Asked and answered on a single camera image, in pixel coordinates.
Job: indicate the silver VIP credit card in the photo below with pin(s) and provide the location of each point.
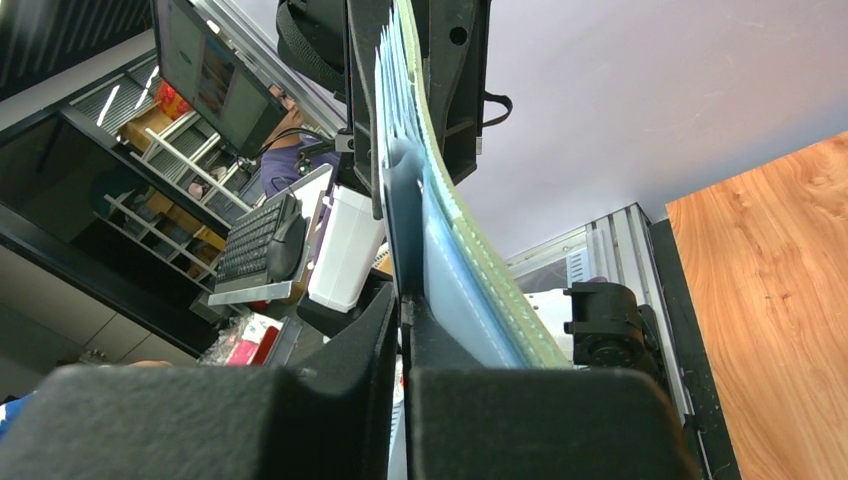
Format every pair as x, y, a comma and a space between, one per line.
401, 176

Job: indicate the seated person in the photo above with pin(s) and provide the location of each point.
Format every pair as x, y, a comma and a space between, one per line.
279, 163

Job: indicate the black keyboard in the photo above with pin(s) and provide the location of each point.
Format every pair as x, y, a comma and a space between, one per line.
245, 255

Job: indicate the black computer mouse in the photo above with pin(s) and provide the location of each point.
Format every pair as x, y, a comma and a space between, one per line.
285, 248

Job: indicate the green leather card holder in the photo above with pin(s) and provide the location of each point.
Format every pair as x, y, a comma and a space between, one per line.
466, 285

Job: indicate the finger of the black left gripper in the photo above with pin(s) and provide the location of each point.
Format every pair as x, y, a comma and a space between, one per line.
365, 22
456, 75

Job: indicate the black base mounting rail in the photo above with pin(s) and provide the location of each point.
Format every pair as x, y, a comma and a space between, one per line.
613, 294

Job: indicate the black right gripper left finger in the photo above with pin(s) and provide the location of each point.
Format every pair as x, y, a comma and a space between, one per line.
326, 417

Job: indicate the computer monitor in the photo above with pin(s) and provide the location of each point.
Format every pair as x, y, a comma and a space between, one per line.
207, 73

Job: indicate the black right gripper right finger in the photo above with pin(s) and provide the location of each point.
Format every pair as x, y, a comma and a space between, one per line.
466, 421

